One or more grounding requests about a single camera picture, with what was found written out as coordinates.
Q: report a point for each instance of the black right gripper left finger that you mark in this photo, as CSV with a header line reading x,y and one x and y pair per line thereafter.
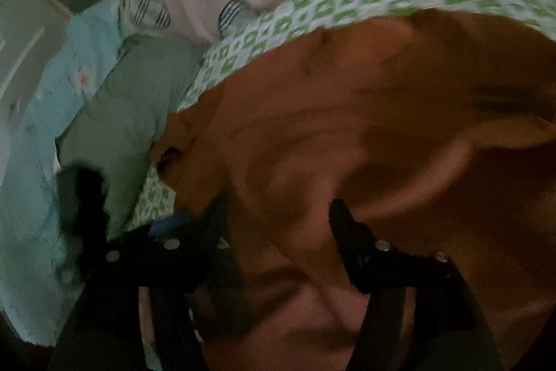
x,y
155,295

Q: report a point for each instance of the light blue floral blanket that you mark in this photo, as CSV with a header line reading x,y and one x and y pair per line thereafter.
x,y
37,293

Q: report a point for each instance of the rust orange small garment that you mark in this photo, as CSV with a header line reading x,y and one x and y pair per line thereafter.
x,y
497,224

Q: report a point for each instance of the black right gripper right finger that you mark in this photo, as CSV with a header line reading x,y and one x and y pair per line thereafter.
x,y
421,314

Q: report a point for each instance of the green white checkered bedsheet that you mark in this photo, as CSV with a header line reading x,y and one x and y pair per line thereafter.
x,y
347,1

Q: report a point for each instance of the grey green pillow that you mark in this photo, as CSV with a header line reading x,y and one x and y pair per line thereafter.
x,y
115,130

